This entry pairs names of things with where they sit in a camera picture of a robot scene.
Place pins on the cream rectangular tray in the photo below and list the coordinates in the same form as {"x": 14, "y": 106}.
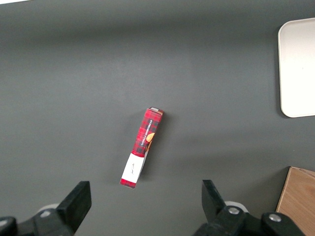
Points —
{"x": 297, "y": 68}

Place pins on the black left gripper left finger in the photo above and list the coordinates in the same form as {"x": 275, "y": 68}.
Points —
{"x": 71, "y": 209}

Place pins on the wooden two-drawer cabinet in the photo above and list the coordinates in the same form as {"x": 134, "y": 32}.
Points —
{"x": 297, "y": 201}

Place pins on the red plaid shortbread box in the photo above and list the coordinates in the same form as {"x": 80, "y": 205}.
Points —
{"x": 147, "y": 130}

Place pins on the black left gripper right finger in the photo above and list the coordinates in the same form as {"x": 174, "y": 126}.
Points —
{"x": 216, "y": 214}

